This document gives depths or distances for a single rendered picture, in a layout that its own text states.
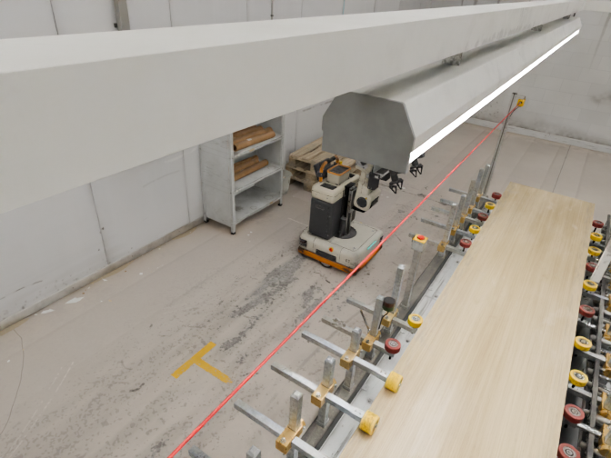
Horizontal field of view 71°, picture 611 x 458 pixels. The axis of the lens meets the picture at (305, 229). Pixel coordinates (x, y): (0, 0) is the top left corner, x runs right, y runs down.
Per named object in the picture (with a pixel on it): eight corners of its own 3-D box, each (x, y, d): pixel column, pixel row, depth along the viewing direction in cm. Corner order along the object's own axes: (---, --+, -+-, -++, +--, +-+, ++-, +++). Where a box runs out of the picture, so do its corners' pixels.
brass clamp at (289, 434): (274, 447, 165) (274, 439, 162) (294, 421, 175) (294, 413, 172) (286, 456, 162) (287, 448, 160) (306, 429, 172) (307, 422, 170)
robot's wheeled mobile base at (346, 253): (295, 253, 436) (297, 233, 423) (327, 228, 483) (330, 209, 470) (355, 278, 406) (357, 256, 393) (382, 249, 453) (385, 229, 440)
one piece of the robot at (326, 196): (305, 243, 429) (311, 165, 386) (333, 222, 469) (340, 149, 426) (334, 254, 414) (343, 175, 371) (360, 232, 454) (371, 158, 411)
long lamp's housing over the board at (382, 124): (319, 150, 55) (325, 86, 51) (554, 31, 231) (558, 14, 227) (406, 174, 50) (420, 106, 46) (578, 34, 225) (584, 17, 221)
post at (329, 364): (315, 430, 202) (325, 359, 177) (320, 424, 205) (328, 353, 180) (322, 433, 201) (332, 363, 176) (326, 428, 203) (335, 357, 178)
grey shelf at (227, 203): (204, 222, 486) (193, 81, 406) (254, 194, 552) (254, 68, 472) (233, 234, 466) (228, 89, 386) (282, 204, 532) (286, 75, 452)
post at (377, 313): (364, 363, 239) (375, 296, 214) (366, 359, 241) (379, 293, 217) (369, 366, 237) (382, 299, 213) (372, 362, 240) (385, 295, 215)
